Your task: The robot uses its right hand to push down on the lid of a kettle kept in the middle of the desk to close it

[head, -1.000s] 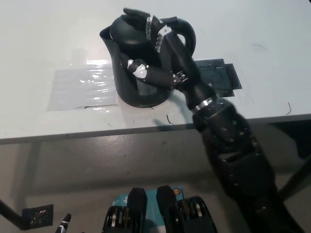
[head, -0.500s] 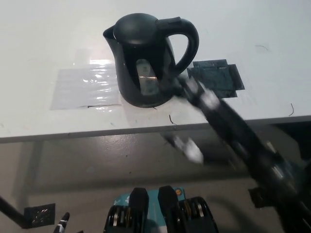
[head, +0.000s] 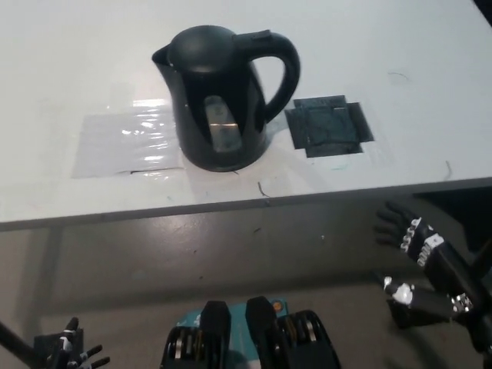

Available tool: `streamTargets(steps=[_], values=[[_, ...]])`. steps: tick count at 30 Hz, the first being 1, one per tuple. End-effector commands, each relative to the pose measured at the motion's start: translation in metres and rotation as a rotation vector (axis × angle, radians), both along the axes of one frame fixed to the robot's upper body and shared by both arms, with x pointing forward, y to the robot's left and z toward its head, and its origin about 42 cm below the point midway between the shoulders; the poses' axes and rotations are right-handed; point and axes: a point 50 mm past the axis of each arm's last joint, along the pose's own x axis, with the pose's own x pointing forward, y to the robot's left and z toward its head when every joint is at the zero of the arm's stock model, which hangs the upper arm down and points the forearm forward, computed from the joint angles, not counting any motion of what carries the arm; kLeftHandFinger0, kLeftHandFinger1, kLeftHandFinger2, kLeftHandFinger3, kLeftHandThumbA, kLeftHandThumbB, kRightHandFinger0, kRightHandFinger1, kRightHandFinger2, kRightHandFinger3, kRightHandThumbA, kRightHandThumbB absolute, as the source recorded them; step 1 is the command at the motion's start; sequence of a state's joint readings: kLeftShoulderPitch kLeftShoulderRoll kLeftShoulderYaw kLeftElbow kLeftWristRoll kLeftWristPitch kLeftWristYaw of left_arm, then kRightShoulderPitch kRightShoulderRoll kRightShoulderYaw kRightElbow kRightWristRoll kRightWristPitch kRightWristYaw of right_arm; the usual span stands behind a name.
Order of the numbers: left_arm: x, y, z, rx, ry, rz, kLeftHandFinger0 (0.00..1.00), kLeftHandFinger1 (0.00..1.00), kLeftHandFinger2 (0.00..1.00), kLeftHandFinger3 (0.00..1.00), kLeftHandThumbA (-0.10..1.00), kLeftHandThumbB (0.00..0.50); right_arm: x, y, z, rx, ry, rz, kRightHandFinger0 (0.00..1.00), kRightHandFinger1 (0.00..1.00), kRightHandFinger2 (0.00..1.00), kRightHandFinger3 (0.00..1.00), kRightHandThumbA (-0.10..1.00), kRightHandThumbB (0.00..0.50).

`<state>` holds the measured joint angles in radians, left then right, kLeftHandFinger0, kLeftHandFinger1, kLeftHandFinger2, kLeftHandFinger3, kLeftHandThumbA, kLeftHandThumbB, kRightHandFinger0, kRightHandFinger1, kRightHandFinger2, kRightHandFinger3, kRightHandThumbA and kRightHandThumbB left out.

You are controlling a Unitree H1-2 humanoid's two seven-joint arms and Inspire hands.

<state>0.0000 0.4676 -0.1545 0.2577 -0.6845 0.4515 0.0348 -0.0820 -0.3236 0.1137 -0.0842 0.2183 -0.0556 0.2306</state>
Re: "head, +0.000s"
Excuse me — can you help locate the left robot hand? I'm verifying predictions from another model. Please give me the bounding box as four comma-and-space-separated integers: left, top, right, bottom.
45, 317, 111, 369

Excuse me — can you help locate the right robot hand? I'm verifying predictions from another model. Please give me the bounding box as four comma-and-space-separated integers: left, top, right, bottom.
374, 201, 482, 323

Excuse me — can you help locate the black electric kettle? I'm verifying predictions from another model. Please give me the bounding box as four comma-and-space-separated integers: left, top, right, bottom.
151, 25, 301, 173

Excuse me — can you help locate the black kettle lid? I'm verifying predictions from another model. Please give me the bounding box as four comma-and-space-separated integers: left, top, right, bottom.
168, 25, 238, 75

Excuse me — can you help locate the black tape patch on desk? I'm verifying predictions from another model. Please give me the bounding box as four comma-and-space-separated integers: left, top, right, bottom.
284, 93, 376, 158

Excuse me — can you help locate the clear plastic sheet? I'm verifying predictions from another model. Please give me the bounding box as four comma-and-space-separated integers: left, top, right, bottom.
70, 97, 185, 179

